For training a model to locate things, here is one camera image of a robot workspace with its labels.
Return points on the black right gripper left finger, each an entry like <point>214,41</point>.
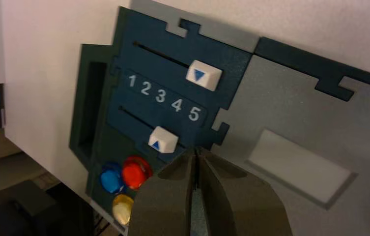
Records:
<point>162,208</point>

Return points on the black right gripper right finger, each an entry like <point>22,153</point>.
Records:
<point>243,208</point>

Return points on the white slider knob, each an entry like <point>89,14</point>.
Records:
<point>203,75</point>
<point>163,140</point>

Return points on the white slider knob, down triangle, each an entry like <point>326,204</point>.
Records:
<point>203,75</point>

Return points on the dark blue numbered slider panel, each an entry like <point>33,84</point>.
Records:
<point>158,49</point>

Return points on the yellow round push button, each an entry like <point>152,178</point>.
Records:
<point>122,209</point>

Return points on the red round push button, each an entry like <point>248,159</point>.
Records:
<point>135,173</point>

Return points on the blue round push button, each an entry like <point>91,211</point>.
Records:
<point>111,179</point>

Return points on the white rectangular rocker plate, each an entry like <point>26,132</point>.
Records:
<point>298,166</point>

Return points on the dark green button panel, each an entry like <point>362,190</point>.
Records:
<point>106,143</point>

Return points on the grey puzzle-edge panel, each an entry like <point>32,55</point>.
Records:
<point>289,104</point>

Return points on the black equipment below table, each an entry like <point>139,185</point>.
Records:
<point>25,211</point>

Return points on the dark blue puzzle-edge strip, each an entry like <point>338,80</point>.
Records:
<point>302,60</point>

